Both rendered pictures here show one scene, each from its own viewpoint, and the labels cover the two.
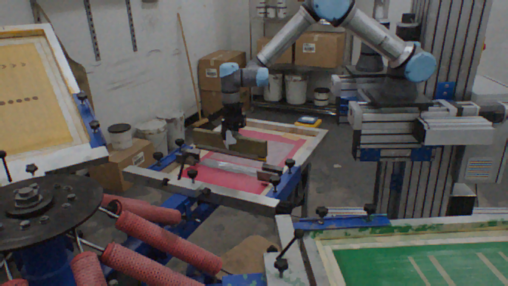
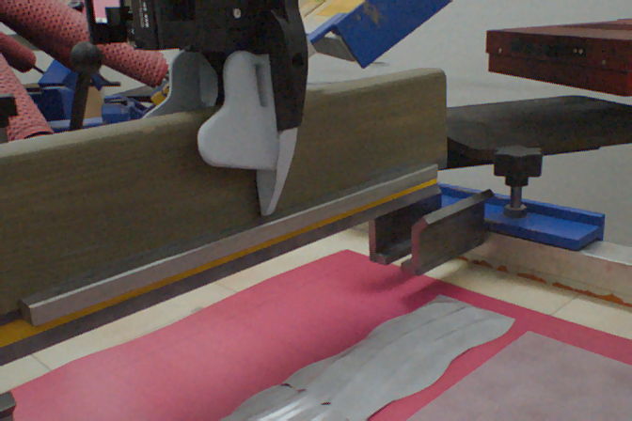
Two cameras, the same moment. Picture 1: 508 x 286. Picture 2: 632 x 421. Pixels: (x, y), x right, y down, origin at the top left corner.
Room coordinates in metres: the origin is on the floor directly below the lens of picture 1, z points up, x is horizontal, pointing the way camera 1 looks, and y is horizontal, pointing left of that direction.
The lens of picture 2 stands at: (1.69, -0.25, 1.20)
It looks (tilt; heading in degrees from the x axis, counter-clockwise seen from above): 18 degrees down; 110
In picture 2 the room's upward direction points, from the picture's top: 3 degrees counter-clockwise
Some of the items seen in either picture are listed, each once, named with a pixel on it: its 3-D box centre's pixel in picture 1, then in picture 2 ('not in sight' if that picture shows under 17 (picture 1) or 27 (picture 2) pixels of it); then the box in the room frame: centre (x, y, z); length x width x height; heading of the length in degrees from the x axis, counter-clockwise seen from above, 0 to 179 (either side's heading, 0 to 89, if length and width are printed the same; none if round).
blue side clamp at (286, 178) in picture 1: (283, 187); not in sight; (1.34, -0.12, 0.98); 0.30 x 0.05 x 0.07; 154
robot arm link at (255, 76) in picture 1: (254, 76); not in sight; (1.52, -0.02, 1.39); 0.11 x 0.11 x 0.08; 89
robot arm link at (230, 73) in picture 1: (230, 77); not in sight; (1.51, 0.08, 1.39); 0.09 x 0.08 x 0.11; 89
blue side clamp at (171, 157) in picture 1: (171, 163); (440, 224); (1.59, 0.38, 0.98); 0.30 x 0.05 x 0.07; 154
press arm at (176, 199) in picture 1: (178, 203); not in sight; (1.18, 0.27, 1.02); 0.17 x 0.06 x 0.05; 154
